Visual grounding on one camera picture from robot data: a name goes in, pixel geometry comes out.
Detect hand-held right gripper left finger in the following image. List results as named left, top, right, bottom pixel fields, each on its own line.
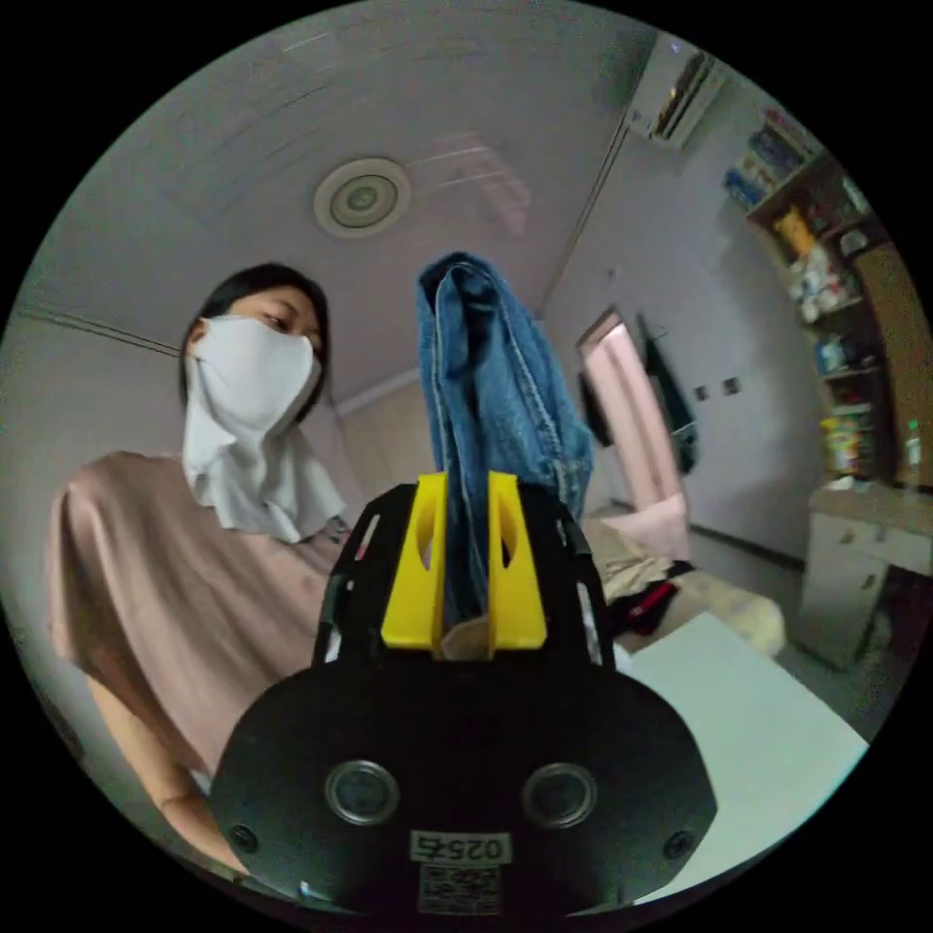
left=380, top=471, right=448, bottom=649

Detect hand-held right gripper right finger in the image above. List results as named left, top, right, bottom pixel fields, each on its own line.
left=486, top=470, right=549, bottom=651

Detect blue jeans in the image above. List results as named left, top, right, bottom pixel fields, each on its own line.
left=416, top=251, right=596, bottom=644

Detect person's right forearm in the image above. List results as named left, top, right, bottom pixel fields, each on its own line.
left=158, top=790, right=253, bottom=880

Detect pile of clothes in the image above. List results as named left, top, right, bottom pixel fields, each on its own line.
left=603, top=559, right=698, bottom=637

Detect pink curtain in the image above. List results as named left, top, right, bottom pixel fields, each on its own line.
left=577, top=307, right=692, bottom=559

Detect bed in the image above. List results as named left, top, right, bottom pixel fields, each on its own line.
left=580, top=506, right=788, bottom=657

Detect person's body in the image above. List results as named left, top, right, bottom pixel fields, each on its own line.
left=43, top=261, right=365, bottom=811

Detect dark hanging garment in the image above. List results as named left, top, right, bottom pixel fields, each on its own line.
left=636, top=313, right=701, bottom=476

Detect white flat board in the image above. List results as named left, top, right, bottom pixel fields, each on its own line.
left=615, top=611, right=873, bottom=909

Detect white cupboard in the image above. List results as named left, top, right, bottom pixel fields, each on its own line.
left=792, top=477, right=933, bottom=674

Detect round ceiling lamp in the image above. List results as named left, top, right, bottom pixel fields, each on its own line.
left=313, top=156, right=411, bottom=239

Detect white air conditioner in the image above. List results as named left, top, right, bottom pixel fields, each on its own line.
left=625, top=32, right=732, bottom=153

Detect brown wall shelf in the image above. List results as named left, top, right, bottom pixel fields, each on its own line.
left=722, top=105, right=933, bottom=497

